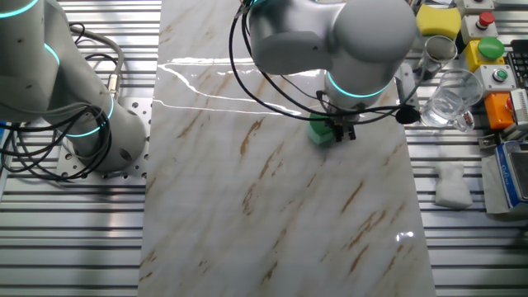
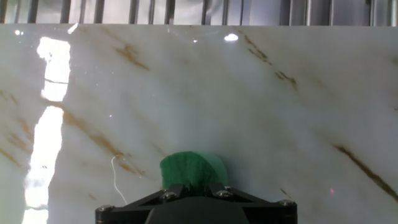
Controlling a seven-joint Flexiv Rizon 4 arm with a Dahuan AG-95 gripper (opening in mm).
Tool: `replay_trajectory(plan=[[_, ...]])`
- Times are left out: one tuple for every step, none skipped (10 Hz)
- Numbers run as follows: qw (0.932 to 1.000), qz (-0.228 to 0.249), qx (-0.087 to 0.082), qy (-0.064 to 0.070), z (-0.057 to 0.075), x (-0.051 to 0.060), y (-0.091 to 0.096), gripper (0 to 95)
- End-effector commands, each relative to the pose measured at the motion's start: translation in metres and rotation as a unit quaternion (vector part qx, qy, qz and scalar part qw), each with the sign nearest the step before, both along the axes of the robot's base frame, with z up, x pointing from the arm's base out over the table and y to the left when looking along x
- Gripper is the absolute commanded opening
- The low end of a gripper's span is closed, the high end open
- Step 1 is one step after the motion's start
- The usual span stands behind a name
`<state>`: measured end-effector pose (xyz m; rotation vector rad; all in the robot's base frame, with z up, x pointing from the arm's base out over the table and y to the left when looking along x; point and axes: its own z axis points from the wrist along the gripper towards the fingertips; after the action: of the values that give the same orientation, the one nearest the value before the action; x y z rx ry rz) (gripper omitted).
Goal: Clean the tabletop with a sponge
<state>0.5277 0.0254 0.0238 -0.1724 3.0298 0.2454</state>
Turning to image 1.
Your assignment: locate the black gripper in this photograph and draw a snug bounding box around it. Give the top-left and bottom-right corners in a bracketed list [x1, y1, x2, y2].
[326, 109, 361, 143]

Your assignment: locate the green sponge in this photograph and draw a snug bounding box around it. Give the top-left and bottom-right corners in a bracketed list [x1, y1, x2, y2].
[305, 113, 336, 146]

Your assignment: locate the yellow sponge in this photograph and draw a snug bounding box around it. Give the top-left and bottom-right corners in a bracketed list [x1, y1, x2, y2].
[415, 4, 462, 40]

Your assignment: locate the clear glass mug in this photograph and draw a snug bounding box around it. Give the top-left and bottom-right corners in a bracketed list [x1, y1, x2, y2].
[420, 68, 484, 133]

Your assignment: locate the white folded cloth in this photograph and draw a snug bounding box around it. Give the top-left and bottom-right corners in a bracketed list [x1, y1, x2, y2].
[433, 163, 474, 210]

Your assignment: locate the small clear glass cup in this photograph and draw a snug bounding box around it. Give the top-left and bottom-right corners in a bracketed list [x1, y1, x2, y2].
[418, 35, 458, 79]

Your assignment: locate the marble pattern board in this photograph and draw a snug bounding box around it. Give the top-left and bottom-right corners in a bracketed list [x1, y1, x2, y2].
[138, 0, 436, 297]

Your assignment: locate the orange box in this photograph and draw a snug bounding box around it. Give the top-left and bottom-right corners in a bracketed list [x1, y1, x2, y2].
[484, 91, 516, 131]

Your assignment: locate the grey box small green button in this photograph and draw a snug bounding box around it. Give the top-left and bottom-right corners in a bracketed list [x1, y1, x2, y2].
[474, 64, 517, 94]

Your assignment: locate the yellow box green button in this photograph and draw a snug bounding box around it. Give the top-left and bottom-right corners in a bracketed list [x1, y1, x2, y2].
[464, 36, 507, 73]

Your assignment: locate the blue white digital scale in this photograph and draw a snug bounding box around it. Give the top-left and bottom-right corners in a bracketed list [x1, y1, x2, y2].
[493, 139, 528, 211]

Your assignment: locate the white ribbed device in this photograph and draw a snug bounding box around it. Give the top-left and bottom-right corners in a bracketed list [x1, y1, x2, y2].
[509, 88, 528, 127]

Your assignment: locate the grey box red button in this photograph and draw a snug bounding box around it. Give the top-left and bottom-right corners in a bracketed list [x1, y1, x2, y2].
[460, 11, 499, 42]

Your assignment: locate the black keyboard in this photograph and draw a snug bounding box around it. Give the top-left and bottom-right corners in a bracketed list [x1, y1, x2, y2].
[506, 39, 528, 90]

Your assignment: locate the black cable with plug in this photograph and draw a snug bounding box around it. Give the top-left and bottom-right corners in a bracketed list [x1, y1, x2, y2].
[242, 0, 422, 125]

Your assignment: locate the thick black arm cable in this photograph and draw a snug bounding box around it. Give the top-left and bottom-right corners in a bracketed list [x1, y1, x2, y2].
[228, 0, 331, 123]

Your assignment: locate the small metal bracket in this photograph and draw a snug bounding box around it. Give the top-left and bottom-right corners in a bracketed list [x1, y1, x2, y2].
[478, 132, 498, 149]

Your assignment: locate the plain grey switch box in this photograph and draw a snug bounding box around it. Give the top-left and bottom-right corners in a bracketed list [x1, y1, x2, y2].
[455, 0, 496, 16]

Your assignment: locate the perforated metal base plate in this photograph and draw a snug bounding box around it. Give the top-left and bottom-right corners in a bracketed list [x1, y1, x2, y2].
[55, 97, 150, 182]

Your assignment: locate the grey cable metal connector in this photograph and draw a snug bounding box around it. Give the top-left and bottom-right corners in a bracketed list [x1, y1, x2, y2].
[69, 26, 125, 101]

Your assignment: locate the black cable bundle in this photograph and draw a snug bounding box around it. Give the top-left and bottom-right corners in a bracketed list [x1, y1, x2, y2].
[0, 105, 113, 182]

